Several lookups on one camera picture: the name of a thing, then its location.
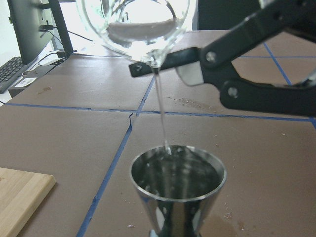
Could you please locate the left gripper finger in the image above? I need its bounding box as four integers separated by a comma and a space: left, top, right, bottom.
128, 0, 316, 117

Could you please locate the clear glass cup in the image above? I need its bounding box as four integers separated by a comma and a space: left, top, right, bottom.
76, 0, 196, 68

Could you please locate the steel jigger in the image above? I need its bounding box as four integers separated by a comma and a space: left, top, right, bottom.
129, 145, 227, 237

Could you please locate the black computer box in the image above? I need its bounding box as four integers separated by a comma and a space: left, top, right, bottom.
8, 65, 57, 98

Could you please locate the black monitor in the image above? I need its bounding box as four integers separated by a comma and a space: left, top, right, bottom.
7, 0, 74, 65

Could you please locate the black keyboard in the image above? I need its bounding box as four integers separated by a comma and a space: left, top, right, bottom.
0, 57, 26, 94

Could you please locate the bamboo cutting board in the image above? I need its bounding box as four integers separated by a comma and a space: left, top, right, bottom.
0, 167, 56, 237

